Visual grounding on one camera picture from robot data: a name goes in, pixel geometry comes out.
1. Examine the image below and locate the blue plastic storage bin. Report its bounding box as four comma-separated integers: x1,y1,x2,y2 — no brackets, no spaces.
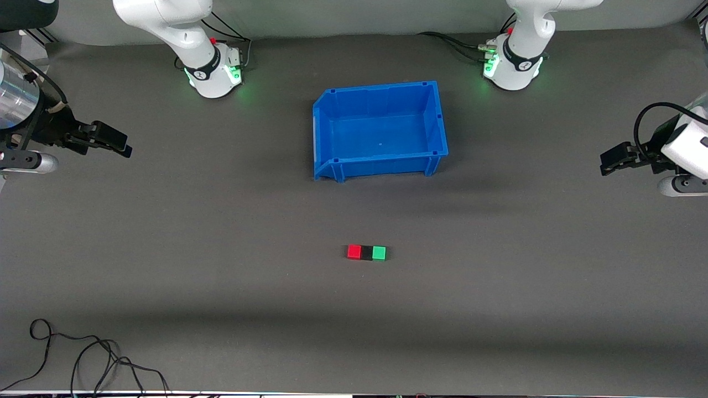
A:
313,81,449,183

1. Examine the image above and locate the grey table mat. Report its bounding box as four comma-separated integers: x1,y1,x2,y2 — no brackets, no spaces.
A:
0,19,708,396

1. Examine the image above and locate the black left arm wrist cable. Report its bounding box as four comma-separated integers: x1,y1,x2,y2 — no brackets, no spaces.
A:
633,102,697,164

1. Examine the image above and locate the black arm wrist cable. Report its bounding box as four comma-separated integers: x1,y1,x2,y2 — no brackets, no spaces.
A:
0,44,68,111
633,102,697,164

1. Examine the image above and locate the black right arm wrist cable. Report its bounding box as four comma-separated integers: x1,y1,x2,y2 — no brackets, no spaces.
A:
0,44,68,111

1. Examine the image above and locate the black right arm base cable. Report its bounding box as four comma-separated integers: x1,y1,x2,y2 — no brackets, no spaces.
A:
202,8,252,70

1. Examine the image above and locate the black arm base cable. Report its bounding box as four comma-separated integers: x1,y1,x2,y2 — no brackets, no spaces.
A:
202,8,252,70
418,30,496,61

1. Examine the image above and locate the black left arm base cable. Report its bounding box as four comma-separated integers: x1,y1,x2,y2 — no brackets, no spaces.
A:
418,30,496,61

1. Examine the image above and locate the thin black loose cable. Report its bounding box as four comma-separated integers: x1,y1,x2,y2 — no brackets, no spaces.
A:
0,318,172,398

